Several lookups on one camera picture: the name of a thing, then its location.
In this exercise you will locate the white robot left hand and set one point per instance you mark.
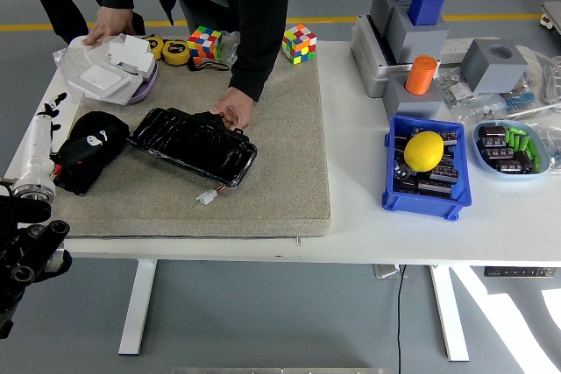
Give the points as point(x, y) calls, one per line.
point(37, 150)

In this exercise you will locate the person's left hand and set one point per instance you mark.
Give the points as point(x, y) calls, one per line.
point(234, 107)

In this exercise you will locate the person's right hand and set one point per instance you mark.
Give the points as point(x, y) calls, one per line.
point(111, 21)

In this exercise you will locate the glossy black panel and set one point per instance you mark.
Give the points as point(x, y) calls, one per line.
point(193, 146)

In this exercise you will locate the black rag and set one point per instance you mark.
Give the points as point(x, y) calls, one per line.
point(107, 150)

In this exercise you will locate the person's left forearm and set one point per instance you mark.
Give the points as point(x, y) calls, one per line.
point(254, 72)

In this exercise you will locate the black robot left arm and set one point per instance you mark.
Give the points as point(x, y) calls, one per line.
point(26, 238)

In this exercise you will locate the black table control panel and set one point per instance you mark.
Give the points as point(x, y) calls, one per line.
point(519, 272)

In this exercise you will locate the white folded carton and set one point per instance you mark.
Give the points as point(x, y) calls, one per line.
point(131, 53)

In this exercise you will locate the yellow tape measure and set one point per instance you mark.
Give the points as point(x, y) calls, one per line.
point(154, 46)
point(176, 52)

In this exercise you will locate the grey-brown mat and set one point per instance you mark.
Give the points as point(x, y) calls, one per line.
point(271, 150)

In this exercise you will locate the white square box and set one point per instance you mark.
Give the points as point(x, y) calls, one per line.
point(103, 78)

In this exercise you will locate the large clear plastic bag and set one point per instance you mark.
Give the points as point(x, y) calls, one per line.
point(70, 63)

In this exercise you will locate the small clear plastic bag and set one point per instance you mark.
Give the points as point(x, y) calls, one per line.
point(229, 47)

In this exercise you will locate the colourful puzzle cube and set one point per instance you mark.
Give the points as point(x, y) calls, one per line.
point(204, 44)
point(300, 44)

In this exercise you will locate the grey holder block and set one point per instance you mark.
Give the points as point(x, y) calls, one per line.
point(412, 104)
point(416, 43)
point(380, 8)

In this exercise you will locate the black capacitor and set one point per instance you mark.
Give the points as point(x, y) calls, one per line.
point(510, 167)
point(493, 142)
point(401, 171)
point(449, 137)
point(445, 175)
point(436, 189)
point(492, 131)
point(498, 153)

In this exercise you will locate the white table leg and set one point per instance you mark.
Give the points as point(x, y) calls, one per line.
point(449, 312)
point(138, 304)

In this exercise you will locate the orange cylinder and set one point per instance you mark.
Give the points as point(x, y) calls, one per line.
point(421, 76)

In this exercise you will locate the yellow lemon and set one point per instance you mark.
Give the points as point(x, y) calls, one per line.
point(423, 150)

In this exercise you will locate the blue bottle-shaped block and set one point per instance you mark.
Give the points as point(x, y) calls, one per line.
point(426, 4)

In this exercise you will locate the blue plastic bin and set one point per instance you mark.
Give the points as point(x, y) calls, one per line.
point(427, 209)

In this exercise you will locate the bag of metal parts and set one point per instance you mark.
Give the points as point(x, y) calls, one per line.
point(453, 87)

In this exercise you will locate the bag of small screws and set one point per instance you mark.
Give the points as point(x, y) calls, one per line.
point(482, 109)

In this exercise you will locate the light blue tray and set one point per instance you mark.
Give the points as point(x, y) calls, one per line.
point(482, 164)

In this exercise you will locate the grey block with round hole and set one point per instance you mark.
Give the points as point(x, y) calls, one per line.
point(491, 72)

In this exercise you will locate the green cylinder cell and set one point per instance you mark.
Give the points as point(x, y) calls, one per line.
point(509, 138)
point(536, 164)
point(517, 143)
point(525, 144)
point(532, 149)
point(517, 131)

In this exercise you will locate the bag of blue resistors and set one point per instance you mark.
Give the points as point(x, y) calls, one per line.
point(521, 100)

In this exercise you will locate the thin white rod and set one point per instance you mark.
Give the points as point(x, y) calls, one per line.
point(539, 110)

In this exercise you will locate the crumpled clear bag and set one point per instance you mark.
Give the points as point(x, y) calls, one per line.
point(553, 142)

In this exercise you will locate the grey cart with red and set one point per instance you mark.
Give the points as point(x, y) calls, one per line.
point(552, 17)

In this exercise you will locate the light grey enclosure box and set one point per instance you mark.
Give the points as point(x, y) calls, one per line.
point(366, 65)

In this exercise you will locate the grey under-table bracket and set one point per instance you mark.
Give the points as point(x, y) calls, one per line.
point(388, 271)

